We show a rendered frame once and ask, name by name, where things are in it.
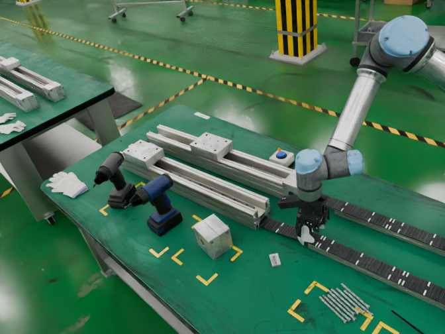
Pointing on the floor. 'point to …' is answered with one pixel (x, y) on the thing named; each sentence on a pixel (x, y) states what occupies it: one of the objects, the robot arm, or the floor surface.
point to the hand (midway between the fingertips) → (305, 235)
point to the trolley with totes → (363, 35)
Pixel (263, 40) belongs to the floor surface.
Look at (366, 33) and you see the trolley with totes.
